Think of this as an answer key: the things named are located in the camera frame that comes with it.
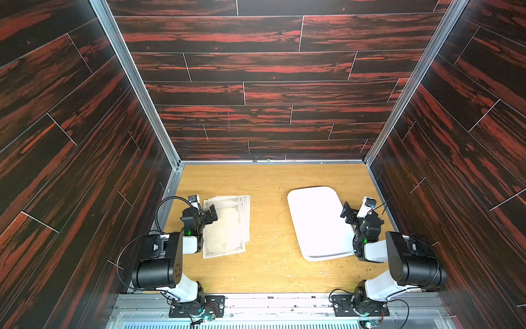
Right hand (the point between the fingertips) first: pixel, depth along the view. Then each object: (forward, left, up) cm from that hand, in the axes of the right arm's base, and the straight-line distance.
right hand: (361, 205), depth 91 cm
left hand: (-2, +72, -3) cm, 72 cm away
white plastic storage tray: (-13, +19, -2) cm, 23 cm away
